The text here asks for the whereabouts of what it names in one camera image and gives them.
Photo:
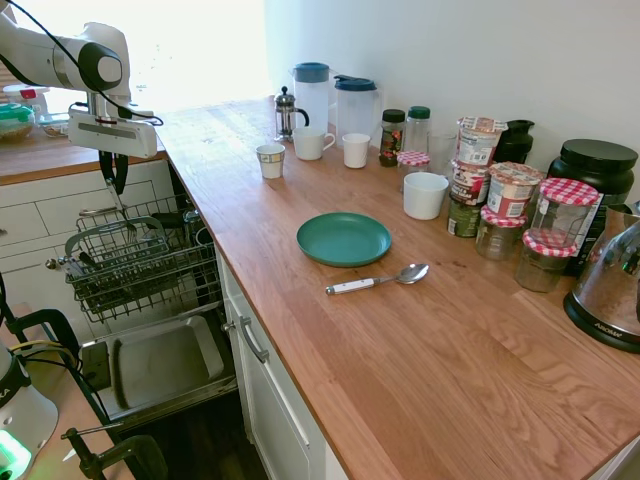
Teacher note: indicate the white robot base green light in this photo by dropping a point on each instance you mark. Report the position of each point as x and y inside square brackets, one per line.
[25, 415]

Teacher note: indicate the silver cabinet knob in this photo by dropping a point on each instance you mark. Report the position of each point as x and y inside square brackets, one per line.
[228, 326]

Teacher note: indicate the short blue-lidded clear pitcher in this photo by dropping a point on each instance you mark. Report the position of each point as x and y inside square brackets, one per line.
[356, 107]

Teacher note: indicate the steel dishwasher door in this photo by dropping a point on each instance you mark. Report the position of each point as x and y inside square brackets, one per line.
[160, 365]

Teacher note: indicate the white round ramekin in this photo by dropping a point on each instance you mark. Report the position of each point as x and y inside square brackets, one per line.
[425, 200]

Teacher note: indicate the stainless steel electric kettle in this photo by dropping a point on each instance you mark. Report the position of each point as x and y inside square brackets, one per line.
[607, 290]

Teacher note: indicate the dark green screw clamp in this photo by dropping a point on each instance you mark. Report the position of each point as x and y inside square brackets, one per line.
[130, 452]

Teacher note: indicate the black shaker bottle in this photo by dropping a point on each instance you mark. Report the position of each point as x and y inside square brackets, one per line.
[517, 140]

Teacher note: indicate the white red-label container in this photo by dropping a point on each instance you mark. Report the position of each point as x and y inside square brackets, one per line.
[25, 95]

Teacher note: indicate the red white yogurt tub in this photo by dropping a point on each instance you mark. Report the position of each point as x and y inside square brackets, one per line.
[511, 192]

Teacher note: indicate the tall blue-lidded clear pitcher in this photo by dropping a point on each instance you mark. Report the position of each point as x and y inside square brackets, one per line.
[311, 95]

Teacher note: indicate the patterned white paper cup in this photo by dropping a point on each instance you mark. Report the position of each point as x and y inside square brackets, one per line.
[271, 162]

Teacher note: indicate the white ceramic mug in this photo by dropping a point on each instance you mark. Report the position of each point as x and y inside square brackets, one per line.
[309, 144]

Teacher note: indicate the clear drinking glass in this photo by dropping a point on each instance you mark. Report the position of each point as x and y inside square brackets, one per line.
[442, 152]

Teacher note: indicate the dark green tub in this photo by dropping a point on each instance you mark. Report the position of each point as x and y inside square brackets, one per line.
[462, 220]

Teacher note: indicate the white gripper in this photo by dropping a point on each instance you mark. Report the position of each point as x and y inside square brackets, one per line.
[110, 135]

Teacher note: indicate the teal plastic plate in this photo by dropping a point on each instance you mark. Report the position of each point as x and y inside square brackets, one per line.
[344, 239]

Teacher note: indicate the plain white cup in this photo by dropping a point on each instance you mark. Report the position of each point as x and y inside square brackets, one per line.
[356, 152]

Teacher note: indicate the clear spice jar green lid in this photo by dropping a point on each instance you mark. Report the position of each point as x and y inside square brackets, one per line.
[418, 131]

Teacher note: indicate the large black powder tub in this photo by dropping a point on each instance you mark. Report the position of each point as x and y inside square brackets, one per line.
[597, 165]

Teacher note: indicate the grey-green cutlery basket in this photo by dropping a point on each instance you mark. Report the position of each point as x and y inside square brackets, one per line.
[120, 270]

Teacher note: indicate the tall jar checkered lid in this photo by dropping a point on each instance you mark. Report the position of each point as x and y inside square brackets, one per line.
[562, 212]

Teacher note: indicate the glass french press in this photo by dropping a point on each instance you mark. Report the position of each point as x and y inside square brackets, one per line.
[286, 112]

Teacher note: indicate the white blue-label yogurt tub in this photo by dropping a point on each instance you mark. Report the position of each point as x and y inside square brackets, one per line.
[479, 142]

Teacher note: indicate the dark-filled jar checkered lid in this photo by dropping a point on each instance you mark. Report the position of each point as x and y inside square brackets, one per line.
[542, 267]

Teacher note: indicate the dark spice jar green lid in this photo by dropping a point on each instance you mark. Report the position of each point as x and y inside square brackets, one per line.
[391, 137]

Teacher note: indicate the green-lidded food container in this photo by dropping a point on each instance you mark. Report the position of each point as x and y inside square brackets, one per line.
[15, 122]

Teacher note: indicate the silver round drawer knob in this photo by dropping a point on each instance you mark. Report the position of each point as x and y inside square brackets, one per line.
[50, 264]

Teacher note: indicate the small jar checkered lid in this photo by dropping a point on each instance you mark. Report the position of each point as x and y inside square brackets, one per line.
[413, 161]

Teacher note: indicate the clear glass food container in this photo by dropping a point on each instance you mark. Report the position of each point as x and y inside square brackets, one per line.
[52, 127]

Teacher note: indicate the empty jar checkered lid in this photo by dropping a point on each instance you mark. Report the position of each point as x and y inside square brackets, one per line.
[497, 240]

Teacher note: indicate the brown ice cream tub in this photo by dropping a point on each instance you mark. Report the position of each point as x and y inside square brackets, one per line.
[469, 185]

